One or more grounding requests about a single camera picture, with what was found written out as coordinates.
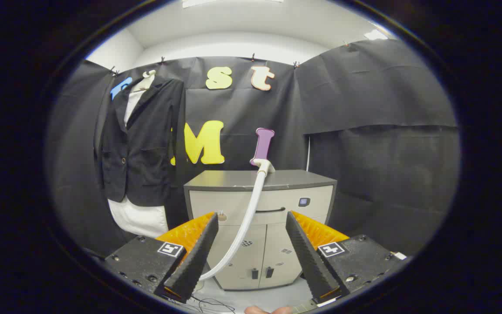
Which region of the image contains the black blazer jacket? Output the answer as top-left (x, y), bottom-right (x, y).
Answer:
top-left (94, 76), bottom-right (186, 208)

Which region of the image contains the white garment steamer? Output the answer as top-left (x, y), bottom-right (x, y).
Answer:
top-left (197, 159), bottom-right (276, 282)

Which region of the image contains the white plastic hanger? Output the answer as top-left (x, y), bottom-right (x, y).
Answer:
top-left (131, 70), bottom-right (156, 93)

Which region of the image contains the black backdrop cloth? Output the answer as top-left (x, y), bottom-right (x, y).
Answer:
top-left (46, 39), bottom-right (460, 258)

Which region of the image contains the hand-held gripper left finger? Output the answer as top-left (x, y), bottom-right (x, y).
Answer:
top-left (104, 212), bottom-right (219, 304)

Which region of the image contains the black floor cable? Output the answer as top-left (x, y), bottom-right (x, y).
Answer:
top-left (164, 296), bottom-right (236, 314)

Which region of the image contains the white shirt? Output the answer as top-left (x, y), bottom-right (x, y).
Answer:
top-left (107, 85), bottom-right (170, 238)

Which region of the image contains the grey cabinet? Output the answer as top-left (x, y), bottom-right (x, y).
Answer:
top-left (184, 169), bottom-right (338, 291)

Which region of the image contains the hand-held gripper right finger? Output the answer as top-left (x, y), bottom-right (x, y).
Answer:
top-left (285, 211), bottom-right (408, 304)

